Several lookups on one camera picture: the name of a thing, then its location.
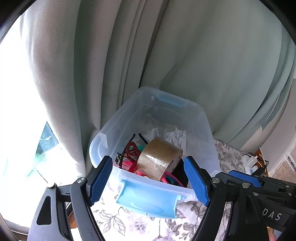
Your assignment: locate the pale green curtain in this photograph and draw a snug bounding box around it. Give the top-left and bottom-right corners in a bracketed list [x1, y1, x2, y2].
[20, 1, 295, 177]

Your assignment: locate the clear plastic storage bin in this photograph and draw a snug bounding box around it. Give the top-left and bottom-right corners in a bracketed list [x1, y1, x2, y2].
[89, 87, 220, 218]

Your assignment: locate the black cloth pouch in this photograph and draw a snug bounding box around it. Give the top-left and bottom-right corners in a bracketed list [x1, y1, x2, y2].
[171, 159, 189, 187]

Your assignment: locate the person's right hand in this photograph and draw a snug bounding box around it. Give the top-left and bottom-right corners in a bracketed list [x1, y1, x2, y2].
[267, 227, 276, 241]

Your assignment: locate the teal bangle bracelet stack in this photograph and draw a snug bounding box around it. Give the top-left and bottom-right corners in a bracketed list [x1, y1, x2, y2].
[137, 145, 146, 152]

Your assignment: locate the black beaded headband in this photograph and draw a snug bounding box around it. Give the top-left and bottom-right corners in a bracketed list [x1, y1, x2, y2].
[115, 133, 148, 172]

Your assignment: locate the brown packing tape roll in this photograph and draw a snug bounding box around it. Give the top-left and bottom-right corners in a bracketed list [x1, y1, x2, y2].
[137, 138, 183, 181]

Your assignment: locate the floral grey table cloth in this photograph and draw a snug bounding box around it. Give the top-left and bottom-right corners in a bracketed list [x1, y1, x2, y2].
[91, 140, 245, 240]

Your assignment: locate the white power strip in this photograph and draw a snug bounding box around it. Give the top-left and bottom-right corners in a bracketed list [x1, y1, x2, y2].
[242, 155, 258, 175]

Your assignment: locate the crumpled white paper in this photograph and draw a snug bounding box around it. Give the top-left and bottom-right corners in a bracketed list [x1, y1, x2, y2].
[144, 128, 187, 156]

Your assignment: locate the dark red hair claw clip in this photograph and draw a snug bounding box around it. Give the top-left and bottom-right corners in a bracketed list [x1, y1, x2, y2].
[123, 142, 141, 163]

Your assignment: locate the pink hair roller clip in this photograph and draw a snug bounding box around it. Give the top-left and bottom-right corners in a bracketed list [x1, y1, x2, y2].
[122, 161, 168, 184]

